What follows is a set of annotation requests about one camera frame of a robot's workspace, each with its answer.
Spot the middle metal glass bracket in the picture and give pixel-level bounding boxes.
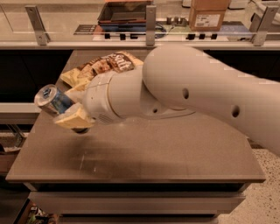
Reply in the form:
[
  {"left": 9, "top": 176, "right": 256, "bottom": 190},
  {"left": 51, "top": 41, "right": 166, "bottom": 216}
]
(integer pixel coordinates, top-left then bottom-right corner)
[{"left": 146, "top": 5, "right": 157, "bottom": 46}]

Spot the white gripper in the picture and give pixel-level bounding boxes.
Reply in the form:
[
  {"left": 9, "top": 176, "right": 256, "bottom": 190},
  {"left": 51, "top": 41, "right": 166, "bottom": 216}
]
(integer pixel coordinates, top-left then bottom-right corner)
[{"left": 53, "top": 71, "right": 126, "bottom": 130}]

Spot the right metal glass bracket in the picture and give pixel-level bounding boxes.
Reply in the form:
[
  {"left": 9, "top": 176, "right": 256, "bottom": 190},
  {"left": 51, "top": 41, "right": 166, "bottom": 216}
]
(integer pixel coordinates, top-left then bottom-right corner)
[{"left": 249, "top": 6, "right": 278, "bottom": 46}]

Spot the dark open tray box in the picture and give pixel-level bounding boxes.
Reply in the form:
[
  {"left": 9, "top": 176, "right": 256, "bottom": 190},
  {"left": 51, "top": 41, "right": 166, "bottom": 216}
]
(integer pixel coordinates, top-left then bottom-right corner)
[{"left": 98, "top": 1, "right": 152, "bottom": 24}]

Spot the brown yellow chip bag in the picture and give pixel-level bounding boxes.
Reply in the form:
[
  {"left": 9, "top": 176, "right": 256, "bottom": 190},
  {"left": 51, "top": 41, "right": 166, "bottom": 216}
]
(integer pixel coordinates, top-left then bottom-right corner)
[{"left": 60, "top": 51, "right": 143, "bottom": 91}]

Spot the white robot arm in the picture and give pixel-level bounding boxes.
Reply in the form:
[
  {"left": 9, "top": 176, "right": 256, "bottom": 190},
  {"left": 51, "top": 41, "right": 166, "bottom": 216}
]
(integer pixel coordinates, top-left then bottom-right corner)
[{"left": 81, "top": 45, "right": 280, "bottom": 155}]

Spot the cardboard box with label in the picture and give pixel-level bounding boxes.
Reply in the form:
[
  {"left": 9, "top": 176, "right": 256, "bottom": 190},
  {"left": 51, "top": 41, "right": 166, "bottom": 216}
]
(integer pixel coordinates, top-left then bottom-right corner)
[{"left": 189, "top": 0, "right": 230, "bottom": 32}]

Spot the metal glass bracket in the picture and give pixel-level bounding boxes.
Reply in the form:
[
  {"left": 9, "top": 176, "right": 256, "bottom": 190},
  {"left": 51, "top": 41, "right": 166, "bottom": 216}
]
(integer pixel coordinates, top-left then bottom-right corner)
[
  {"left": 146, "top": 5, "right": 157, "bottom": 46},
  {"left": 25, "top": 5, "right": 50, "bottom": 46},
  {"left": 249, "top": 6, "right": 278, "bottom": 46}
]

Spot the brown table with drawers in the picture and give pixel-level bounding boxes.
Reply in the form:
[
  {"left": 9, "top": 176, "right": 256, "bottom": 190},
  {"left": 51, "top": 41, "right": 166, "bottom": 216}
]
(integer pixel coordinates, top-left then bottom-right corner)
[{"left": 5, "top": 48, "right": 266, "bottom": 224}]

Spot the silver blue redbull can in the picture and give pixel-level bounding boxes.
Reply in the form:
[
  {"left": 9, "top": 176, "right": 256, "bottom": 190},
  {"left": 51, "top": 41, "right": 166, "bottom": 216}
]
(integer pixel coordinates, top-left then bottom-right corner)
[{"left": 33, "top": 83, "right": 90, "bottom": 135}]

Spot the left metal glass bracket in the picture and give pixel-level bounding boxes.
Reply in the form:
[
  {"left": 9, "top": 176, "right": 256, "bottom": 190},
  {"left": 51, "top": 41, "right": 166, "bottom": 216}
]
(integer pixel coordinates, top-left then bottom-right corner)
[{"left": 25, "top": 5, "right": 50, "bottom": 46}]

